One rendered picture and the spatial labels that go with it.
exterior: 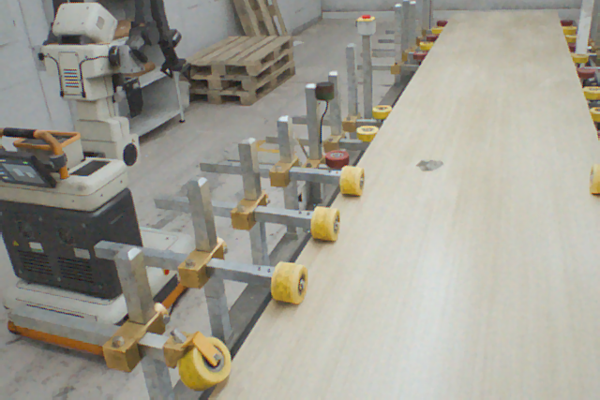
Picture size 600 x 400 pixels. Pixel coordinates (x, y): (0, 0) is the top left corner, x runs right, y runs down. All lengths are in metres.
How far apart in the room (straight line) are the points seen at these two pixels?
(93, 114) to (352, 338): 1.72
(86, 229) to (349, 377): 1.45
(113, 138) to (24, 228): 0.51
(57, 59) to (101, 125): 0.32
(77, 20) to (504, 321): 1.95
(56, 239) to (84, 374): 0.58
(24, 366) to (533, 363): 2.13
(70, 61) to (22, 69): 1.99
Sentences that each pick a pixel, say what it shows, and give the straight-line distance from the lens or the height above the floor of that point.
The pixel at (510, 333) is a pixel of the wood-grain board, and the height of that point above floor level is 0.90.
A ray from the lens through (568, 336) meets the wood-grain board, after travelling 1.16.
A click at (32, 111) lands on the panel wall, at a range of 4.47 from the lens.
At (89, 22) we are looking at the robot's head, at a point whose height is 1.32.
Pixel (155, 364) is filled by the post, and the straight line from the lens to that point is 1.15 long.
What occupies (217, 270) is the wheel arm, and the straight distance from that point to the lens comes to 1.22.
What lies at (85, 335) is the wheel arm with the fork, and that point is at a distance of 1.15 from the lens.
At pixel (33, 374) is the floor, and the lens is 2.66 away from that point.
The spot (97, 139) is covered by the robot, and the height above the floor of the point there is 0.83.
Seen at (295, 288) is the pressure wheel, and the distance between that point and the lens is 1.13.
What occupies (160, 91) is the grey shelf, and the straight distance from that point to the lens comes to 5.25.
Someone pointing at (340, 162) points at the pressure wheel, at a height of 0.89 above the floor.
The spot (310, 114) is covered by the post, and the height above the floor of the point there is 1.04.
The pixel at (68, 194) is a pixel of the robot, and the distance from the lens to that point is 2.21.
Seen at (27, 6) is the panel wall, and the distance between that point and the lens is 4.49.
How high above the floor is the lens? 1.63
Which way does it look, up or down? 24 degrees down
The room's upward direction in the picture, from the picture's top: 4 degrees counter-clockwise
